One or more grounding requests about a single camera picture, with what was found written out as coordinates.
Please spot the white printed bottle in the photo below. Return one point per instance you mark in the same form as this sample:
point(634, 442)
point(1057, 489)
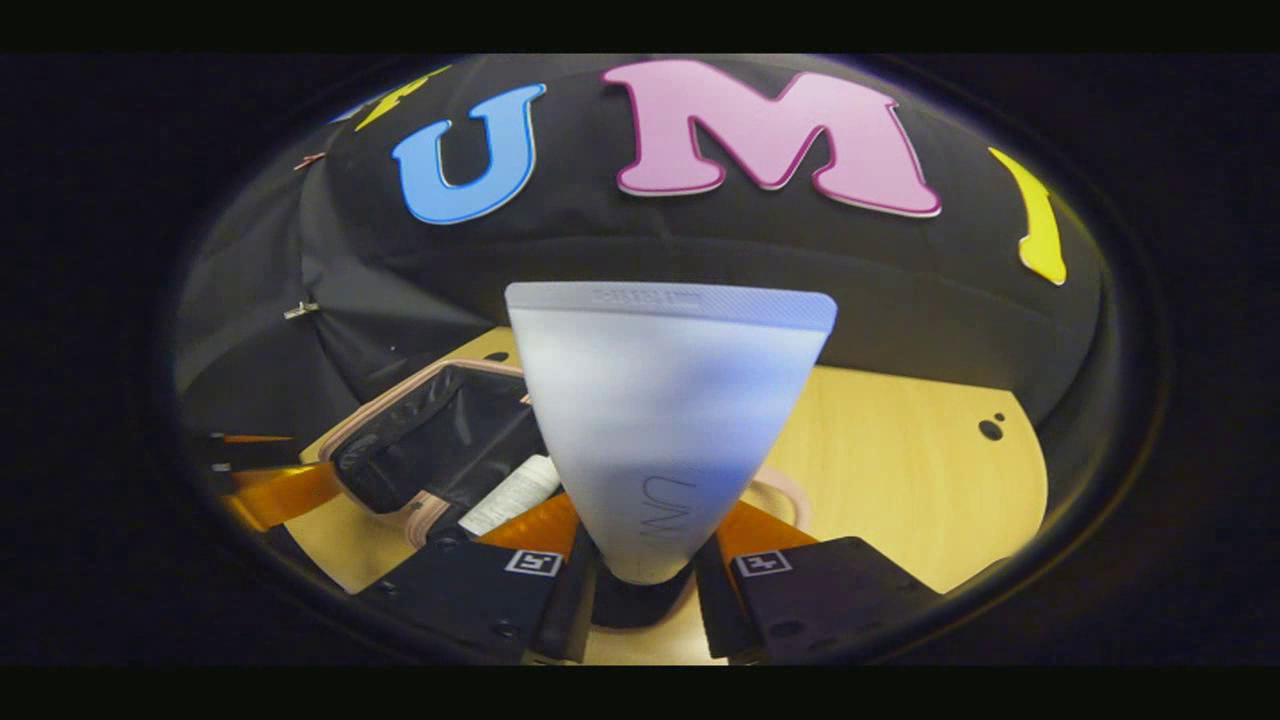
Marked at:
point(510, 495)

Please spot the black backdrop cloth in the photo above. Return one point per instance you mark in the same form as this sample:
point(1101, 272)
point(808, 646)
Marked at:
point(700, 240)

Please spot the copper cloth clip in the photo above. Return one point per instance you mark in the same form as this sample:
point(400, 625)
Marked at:
point(308, 160)

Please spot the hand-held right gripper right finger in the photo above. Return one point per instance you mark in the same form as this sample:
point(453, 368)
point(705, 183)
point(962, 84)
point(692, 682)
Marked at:
point(715, 610)

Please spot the white cloth clip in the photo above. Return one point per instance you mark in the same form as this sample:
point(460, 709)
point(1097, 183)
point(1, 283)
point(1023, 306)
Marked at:
point(300, 310)

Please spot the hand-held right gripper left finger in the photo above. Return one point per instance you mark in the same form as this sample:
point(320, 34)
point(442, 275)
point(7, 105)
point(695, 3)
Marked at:
point(570, 610)

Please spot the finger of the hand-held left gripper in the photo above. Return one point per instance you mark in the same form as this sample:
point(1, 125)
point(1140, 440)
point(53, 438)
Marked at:
point(255, 438)
point(285, 495)

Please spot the white tube with black cap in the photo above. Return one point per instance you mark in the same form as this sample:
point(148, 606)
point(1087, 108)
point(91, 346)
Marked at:
point(660, 420)

